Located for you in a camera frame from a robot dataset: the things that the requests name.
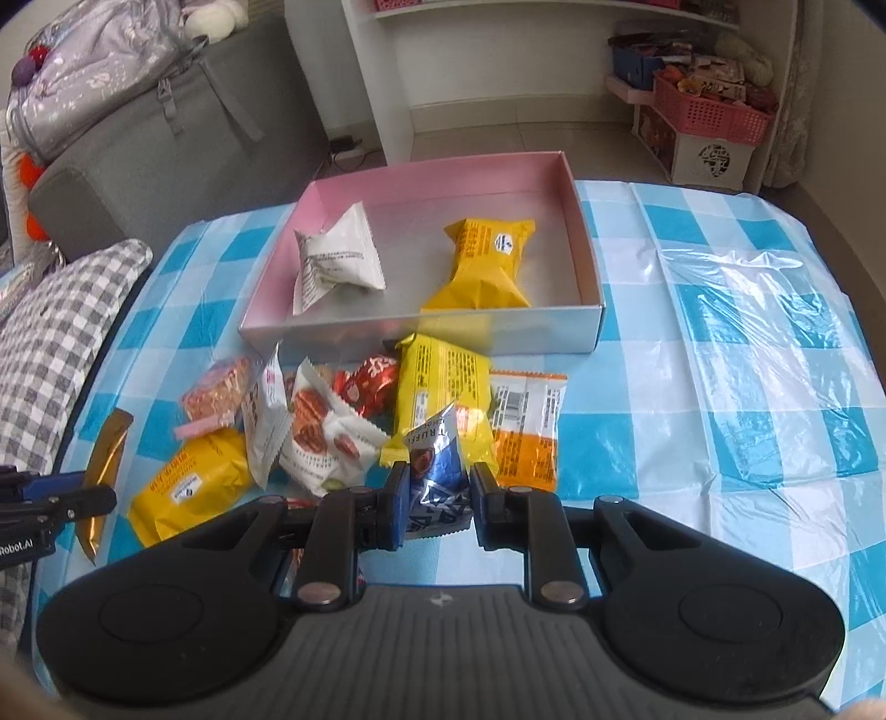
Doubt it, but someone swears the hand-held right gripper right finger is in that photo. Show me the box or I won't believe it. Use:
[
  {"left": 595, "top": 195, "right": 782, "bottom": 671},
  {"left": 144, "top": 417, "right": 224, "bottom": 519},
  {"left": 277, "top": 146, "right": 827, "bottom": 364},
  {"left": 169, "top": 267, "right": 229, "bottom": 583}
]
[{"left": 469, "top": 462, "right": 702, "bottom": 613}]

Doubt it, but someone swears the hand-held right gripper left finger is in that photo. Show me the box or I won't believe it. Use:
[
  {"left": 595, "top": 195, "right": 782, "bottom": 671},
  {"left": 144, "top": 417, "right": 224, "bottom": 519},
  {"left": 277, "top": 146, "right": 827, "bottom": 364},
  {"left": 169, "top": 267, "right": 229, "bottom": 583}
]
[{"left": 142, "top": 461, "right": 413, "bottom": 612}]

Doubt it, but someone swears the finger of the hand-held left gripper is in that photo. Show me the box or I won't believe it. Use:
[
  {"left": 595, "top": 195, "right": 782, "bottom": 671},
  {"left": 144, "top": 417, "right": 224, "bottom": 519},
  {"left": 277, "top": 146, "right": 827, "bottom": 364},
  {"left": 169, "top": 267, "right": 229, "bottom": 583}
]
[
  {"left": 0, "top": 465, "right": 89, "bottom": 503},
  {"left": 28, "top": 486, "right": 118, "bottom": 527}
]

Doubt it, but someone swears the blue and silver snack packet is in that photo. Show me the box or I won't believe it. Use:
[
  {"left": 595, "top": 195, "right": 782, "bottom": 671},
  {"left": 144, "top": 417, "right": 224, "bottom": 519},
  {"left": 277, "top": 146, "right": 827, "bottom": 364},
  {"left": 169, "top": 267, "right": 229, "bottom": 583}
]
[{"left": 403, "top": 402, "right": 475, "bottom": 539}]

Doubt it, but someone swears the gold foil snack packet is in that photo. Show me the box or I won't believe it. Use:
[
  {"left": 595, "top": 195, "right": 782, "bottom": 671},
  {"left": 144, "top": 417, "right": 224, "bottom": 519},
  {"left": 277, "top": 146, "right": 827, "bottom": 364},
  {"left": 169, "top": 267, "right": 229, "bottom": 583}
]
[{"left": 75, "top": 408, "right": 134, "bottom": 567}]

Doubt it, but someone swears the orange and white snack packet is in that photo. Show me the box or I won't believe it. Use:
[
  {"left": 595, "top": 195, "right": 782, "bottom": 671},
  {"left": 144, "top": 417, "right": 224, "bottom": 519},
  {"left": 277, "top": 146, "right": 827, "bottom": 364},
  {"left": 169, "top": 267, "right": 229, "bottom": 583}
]
[{"left": 488, "top": 370, "right": 569, "bottom": 494}]

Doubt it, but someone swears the white date snack packet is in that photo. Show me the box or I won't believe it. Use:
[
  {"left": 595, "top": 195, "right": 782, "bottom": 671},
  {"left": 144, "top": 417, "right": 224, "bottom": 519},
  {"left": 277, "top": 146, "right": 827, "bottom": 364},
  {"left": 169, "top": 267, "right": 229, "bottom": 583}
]
[{"left": 280, "top": 358, "right": 390, "bottom": 498}]

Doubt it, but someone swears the yellow barcode snack packet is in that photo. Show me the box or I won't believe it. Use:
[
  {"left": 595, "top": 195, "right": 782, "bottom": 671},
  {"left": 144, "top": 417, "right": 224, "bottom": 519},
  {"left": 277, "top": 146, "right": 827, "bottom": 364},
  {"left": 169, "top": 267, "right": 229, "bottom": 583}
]
[{"left": 379, "top": 333, "right": 499, "bottom": 479}]

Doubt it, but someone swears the clear pink snack packet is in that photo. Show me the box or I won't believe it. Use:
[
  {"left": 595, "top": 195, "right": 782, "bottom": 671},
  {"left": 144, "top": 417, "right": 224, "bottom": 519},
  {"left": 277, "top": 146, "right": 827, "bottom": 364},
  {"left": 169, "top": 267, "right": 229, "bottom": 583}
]
[{"left": 175, "top": 356, "right": 254, "bottom": 439}]

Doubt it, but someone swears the pink cardboard box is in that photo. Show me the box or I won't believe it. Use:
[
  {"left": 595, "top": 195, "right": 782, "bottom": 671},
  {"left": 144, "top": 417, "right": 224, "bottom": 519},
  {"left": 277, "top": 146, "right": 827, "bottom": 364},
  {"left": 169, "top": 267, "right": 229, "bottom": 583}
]
[{"left": 237, "top": 151, "right": 606, "bottom": 356}]

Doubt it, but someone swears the grey checked pillow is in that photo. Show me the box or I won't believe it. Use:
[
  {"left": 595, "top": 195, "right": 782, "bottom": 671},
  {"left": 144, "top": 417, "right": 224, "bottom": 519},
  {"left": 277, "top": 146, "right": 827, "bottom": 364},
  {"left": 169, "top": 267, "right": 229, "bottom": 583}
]
[{"left": 0, "top": 239, "right": 154, "bottom": 652}]

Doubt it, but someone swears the white text-printed snack packet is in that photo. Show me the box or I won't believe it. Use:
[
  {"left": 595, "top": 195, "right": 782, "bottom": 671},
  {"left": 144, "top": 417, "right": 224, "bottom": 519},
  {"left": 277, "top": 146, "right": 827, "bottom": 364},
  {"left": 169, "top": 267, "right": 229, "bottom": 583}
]
[{"left": 294, "top": 202, "right": 387, "bottom": 316}]

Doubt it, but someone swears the blue checked plastic tablecloth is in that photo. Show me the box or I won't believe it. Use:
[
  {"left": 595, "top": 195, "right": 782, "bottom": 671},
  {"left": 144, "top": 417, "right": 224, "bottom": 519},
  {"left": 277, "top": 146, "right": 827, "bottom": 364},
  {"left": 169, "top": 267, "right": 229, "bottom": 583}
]
[{"left": 31, "top": 178, "right": 886, "bottom": 716}]

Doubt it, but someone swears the orange toy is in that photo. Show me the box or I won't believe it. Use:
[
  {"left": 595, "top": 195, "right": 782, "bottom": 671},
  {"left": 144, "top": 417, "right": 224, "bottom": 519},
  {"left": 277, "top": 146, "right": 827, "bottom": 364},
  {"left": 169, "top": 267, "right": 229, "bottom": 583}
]
[{"left": 15, "top": 151, "right": 51, "bottom": 242}]

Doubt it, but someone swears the grey sofa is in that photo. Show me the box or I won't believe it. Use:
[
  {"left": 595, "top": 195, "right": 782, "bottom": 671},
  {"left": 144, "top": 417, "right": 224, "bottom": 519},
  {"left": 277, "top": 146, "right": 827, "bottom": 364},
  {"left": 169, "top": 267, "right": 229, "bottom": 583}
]
[{"left": 28, "top": 12, "right": 328, "bottom": 264}]

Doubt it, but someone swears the silver backpack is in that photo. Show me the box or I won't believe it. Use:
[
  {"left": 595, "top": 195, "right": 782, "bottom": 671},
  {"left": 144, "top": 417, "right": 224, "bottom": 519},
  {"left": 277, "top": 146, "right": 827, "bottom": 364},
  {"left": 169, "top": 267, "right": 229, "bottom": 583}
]
[{"left": 6, "top": 0, "right": 265, "bottom": 162}]

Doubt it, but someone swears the white cut-out storage box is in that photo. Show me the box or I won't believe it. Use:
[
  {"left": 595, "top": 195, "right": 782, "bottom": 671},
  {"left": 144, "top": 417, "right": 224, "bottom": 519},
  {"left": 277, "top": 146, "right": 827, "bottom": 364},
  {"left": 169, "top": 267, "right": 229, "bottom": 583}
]
[{"left": 632, "top": 102, "right": 757, "bottom": 189}]

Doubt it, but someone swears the purple pompom charm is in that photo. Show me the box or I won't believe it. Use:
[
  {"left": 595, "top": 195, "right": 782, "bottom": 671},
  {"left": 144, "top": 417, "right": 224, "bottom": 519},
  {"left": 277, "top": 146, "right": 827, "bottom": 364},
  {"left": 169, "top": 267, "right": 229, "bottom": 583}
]
[{"left": 12, "top": 45, "right": 55, "bottom": 90}]

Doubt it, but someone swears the white shelf unit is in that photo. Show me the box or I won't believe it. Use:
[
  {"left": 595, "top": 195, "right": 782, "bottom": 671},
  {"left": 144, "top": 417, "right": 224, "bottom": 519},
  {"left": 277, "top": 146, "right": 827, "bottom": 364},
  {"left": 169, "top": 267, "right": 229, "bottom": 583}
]
[{"left": 341, "top": 0, "right": 807, "bottom": 196}]

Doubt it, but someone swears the pink plastic tray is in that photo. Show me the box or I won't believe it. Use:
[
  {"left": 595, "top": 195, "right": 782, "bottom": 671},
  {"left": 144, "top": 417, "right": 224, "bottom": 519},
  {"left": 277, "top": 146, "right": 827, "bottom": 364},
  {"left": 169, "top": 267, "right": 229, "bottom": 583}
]
[{"left": 604, "top": 73, "right": 658, "bottom": 106}]

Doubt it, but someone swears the large pink plastic basket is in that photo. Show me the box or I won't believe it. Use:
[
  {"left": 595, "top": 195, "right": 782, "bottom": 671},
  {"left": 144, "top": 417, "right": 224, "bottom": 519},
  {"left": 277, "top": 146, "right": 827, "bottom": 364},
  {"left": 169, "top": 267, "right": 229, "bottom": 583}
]
[{"left": 652, "top": 73, "right": 776, "bottom": 148}]

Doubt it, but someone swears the blue plastic basket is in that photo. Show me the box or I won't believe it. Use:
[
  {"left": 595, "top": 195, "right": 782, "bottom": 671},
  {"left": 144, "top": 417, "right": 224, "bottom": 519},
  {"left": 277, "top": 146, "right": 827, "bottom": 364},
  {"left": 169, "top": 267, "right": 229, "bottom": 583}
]
[{"left": 609, "top": 38, "right": 667, "bottom": 91}]

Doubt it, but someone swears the pile of assorted snack bags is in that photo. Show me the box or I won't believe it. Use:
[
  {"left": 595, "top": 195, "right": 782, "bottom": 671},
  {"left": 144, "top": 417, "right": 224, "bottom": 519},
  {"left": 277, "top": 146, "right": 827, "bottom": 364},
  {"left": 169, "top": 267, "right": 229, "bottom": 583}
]
[{"left": 661, "top": 50, "right": 777, "bottom": 112}]

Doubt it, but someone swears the white plush toy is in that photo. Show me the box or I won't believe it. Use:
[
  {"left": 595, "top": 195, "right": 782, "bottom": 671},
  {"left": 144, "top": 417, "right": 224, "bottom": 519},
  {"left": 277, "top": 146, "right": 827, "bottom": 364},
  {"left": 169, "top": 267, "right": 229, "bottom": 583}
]
[{"left": 183, "top": 0, "right": 251, "bottom": 40}]

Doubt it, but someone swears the patterned curtain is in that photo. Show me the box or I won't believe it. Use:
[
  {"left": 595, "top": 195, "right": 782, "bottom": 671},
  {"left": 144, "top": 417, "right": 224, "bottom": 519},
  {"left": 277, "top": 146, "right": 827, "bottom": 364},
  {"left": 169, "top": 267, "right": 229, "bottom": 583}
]
[{"left": 760, "top": 0, "right": 840, "bottom": 189}]

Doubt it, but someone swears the beige plush toy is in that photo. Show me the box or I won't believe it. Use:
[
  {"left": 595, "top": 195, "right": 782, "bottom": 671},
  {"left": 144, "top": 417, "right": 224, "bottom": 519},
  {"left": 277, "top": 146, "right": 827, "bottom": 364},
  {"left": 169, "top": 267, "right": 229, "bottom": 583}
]
[{"left": 718, "top": 33, "right": 775, "bottom": 88}]

